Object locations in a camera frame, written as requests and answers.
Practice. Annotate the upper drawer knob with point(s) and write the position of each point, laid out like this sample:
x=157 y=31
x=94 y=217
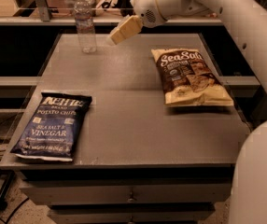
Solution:
x=131 y=198

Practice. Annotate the grey cabinet with drawers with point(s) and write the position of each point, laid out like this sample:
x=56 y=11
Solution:
x=178 y=162

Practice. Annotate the clear plastic water bottle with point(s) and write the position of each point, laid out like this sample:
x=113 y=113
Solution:
x=85 y=26

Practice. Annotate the blue Kettle chips bag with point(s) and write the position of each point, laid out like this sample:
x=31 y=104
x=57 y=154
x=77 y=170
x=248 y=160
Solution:
x=53 y=129

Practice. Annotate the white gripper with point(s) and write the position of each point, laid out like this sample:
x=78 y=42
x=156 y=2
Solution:
x=145 y=7

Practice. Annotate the yellow Sea Salt chips bag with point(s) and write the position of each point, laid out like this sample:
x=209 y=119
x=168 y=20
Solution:
x=187 y=80

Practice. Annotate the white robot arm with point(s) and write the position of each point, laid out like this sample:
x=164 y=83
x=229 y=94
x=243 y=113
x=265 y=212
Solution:
x=246 y=22

